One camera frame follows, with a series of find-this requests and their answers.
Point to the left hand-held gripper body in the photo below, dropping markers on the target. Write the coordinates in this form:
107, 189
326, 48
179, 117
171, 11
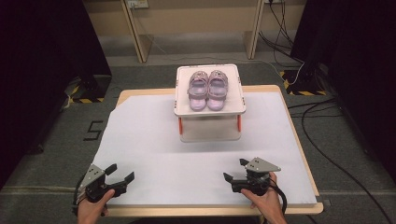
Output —
93, 188

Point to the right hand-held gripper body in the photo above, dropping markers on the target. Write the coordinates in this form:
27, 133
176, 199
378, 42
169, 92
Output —
257, 182

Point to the white two-tier shoe rack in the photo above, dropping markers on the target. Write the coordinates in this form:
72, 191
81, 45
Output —
208, 124

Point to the pink child's sandal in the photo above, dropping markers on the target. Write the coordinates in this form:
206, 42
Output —
217, 90
198, 90

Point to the person's left hand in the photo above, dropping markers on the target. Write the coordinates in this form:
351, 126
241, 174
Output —
91, 213

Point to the person's right hand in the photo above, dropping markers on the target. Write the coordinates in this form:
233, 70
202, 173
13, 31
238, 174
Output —
267, 205

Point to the wooden table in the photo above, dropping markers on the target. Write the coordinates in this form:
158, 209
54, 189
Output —
218, 211

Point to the white sheet table cover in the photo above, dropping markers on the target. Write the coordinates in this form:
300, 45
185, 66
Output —
186, 168

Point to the yellow-black striped stand base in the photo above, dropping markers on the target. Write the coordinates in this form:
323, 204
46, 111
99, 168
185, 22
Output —
306, 92
85, 100

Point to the black curtain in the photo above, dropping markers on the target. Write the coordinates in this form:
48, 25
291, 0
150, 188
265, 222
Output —
358, 62
40, 62

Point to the beige background desk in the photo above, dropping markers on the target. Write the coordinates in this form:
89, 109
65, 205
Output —
193, 18

